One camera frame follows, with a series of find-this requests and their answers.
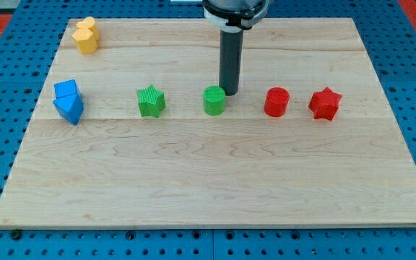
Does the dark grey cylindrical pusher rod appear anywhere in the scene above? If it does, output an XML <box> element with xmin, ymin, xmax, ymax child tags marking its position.
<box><xmin>219</xmin><ymin>30</ymin><xmax>243</xmax><ymax>96</ymax></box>

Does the red star block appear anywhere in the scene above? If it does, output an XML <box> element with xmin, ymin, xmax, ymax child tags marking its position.
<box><xmin>308</xmin><ymin>87</ymin><xmax>342</xmax><ymax>121</ymax></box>

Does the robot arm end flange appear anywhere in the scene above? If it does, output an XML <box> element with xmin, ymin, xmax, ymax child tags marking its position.
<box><xmin>202</xmin><ymin>0</ymin><xmax>274</xmax><ymax>33</ymax></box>

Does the yellow heart block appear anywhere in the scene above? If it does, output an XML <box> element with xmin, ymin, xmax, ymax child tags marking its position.
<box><xmin>76</xmin><ymin>17</ymin><xmax>100</xmax><ymax>40</ymax></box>

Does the blue triangular prism block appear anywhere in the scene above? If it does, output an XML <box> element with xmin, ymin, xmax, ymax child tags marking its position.
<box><xmin>53</xmin><ymin>94</ymin><xmax>84</xmax><ymax>126</ymax></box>

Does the light wooden board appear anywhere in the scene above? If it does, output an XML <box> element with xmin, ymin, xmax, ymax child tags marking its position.
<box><xmin>0</xmin><ymin>18</ymin><xmax>416</xmax><ymax>230</ymax></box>

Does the green cylinder block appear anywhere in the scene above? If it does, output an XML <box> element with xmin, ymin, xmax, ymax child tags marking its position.
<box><xmin>203</xmin><ymin>85</ymin><xmax>225</xmax><ymax>116</ymax></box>

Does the red cylinder block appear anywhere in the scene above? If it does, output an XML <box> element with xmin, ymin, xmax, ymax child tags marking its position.
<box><xmin>264</xmin><ymin>87</ymin><xmax>290</xmax><ymax>117</ymax></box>

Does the green star block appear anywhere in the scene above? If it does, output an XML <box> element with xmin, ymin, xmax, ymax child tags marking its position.
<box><xmin>136</xmin><ymin>85</ymin><xmax>165</xmax><ymax>118</ymax></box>

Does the yellow pentagon block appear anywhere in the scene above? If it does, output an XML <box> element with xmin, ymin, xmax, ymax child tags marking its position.
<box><xmin>72</xmin><ymin>28</ymin><xmax>98</xmax><ymax>54</ymax></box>

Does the blue cube block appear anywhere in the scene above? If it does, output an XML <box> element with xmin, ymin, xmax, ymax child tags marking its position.
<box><xmin>53</xmin><ymin>79</ymin><xmax>79</xmax><ymax>99</ymax></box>

